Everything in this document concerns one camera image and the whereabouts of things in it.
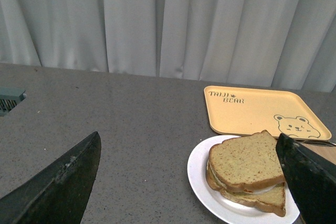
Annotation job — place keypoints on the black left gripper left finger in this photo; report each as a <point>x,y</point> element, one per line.
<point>60,192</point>

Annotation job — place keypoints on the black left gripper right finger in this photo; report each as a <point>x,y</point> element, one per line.
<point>310,178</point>

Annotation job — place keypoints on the bread slice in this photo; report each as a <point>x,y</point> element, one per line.
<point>273,200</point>
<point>245,164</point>

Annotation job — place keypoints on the white round plate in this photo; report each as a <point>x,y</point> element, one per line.
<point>221,207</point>

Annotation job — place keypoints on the wooden cutting board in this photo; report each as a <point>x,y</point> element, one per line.
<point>327,152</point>

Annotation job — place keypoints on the yellow bear tray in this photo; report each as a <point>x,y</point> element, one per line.
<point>245,111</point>

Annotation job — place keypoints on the grey table vent grille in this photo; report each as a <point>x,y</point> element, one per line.
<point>10,98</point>

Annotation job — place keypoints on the metal cutting board handle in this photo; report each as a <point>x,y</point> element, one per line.
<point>321,143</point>

